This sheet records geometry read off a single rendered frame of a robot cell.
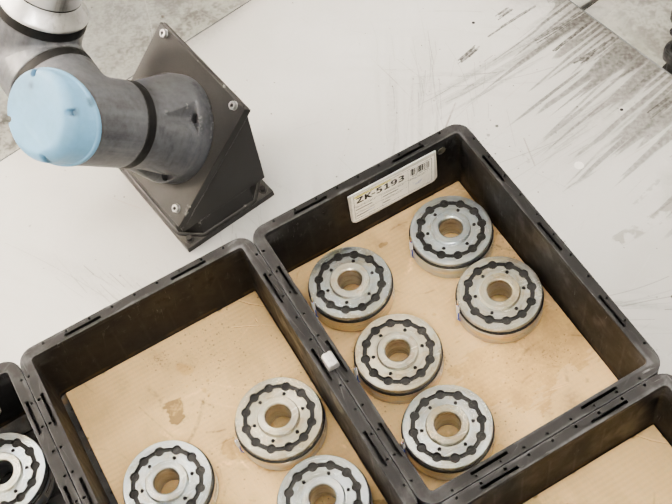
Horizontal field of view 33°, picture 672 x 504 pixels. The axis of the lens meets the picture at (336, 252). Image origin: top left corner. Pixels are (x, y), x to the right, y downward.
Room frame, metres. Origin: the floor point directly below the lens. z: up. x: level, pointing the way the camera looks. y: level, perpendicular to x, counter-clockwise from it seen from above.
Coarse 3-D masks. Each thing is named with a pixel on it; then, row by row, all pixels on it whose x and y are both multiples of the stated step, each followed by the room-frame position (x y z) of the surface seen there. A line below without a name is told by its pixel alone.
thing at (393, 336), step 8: (384, 336) 0.61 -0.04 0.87; (392, 336) 0.61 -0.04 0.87; (400, 336) 0.61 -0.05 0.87; (408, 336) 0.61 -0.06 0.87; (384, 344) 0.60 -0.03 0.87; (408, 344) 0.60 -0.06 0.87; (416, 344) 0.59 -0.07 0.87; (384, 352) 0.59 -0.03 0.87; (416, 352) 0.58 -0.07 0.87; (384, 360) 0.58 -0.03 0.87; (408, 360) 0.58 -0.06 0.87; (392, 368) 0.57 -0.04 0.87; (400, 368) 0.57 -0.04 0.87
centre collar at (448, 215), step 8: (440, 216) 0.76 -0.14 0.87; (448, 216) 0.76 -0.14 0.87; (456, 216) 0.75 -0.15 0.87; (464, 216) 0.75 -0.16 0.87; (432, 224) 0.75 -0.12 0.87; (440, 224) 0.75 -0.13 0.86; (464, 224) 0.74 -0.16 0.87; (432, 232) 0.74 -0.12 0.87; (464, 232) 0.73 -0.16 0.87; (440, 240) 0.73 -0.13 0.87; (448, 240) 0.72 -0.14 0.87; (456, 240) 0.72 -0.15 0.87; (464, 240) 0.72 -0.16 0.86
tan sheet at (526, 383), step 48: (384, 240) 0.77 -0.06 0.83; (432, 288) 0.68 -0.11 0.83; (336, 336) 0.64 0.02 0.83; (528, 336) 0.59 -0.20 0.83; (576, 336) 0.58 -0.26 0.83; (480, 384) 0.54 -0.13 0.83; (528, 384) 0.53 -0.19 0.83; (576, 384) 0.52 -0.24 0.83; (528, 432) 0.48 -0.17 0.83; (432, 480) 0.44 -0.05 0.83
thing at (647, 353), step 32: (448, 128) 0.84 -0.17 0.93; (384, 160) 0.81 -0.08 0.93; (480, 160) 0.79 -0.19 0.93; (512, 192) 0.73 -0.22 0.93; (288, 224) 0.75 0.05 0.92; (544, 224) 0.68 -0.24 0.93; (288, 288) 0.66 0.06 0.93; (640, 352) 0.50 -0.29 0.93; (352, 384) 0.53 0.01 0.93; (576, 416) 0.44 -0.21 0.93; (512, 448) 0.42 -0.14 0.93; (416, 480) 0.41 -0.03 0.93
